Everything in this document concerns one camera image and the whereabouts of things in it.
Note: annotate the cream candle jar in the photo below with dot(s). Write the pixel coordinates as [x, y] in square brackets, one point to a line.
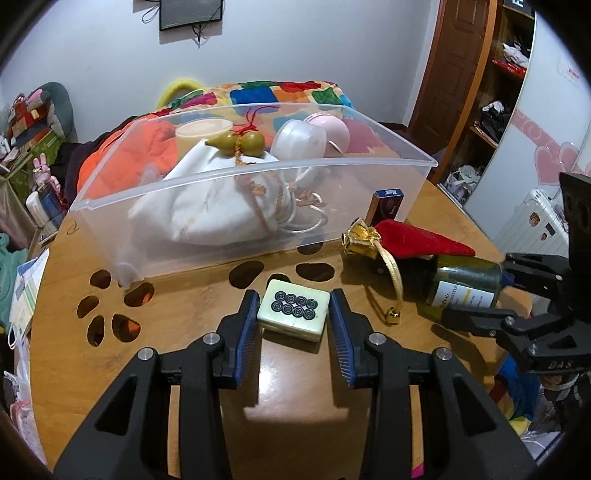
[190, 133]

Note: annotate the green storage box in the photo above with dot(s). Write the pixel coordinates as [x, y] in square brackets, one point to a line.
[20, 175]

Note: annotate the colourful patchwork blanket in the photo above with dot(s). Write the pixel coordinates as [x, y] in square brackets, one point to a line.
[259, 91]

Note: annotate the brown wooden door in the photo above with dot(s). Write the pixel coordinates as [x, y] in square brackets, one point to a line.
[456, 47]

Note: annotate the red drawstring pouch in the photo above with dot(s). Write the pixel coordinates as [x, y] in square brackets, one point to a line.
[391, 241]

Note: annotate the stack of paper cards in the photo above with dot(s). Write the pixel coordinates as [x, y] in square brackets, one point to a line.
[27, 285]

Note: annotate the pink bunny toy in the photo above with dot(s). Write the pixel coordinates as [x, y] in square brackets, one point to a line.
[42, 174]

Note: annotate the pink round device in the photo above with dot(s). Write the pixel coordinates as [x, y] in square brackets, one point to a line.
[338, 136]

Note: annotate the white cloth pouch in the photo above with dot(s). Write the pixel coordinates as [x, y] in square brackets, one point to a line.
[213, 212]

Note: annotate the wooden shelf unit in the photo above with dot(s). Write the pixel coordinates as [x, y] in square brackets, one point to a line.
[502, 59]

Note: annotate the green mahjong tile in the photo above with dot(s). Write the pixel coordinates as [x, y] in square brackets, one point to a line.
[294, 310]

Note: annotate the orange puffer jacket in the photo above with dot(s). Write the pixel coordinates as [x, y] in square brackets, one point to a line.
[128, 152]

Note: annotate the dark blue card box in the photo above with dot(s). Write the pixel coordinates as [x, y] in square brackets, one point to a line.
[385, 205]

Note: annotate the yellow foam headboard loop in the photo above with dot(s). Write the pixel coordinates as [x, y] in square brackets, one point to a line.
[183, 85]

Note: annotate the small wall monitor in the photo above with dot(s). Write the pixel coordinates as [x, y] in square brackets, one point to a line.
[180, 13]

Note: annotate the golden gourd charm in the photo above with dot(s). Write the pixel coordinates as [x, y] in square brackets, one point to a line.
[246, 139]

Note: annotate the green glass bottle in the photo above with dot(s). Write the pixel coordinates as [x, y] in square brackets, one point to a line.
[466, 282]

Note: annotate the teal dinosaur plush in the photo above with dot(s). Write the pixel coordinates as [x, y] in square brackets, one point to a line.
[9, 261]

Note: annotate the grey plush cushion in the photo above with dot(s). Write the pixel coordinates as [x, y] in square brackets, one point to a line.
[59, 109]

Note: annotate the clear plastic storage bin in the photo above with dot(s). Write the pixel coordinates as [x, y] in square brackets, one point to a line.
[377, 158]

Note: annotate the white suitcase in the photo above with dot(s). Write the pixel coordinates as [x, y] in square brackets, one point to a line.
[534, 228]

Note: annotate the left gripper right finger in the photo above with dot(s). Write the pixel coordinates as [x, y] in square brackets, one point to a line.
[465, 435]

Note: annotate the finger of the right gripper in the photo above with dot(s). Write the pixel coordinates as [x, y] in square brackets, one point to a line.
[505, 325]
[538, 274]

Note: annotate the dark purple garment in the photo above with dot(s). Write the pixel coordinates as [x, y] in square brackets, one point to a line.
[72, 156]

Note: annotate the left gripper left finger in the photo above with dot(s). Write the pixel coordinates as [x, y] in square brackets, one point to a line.
[124, 436]

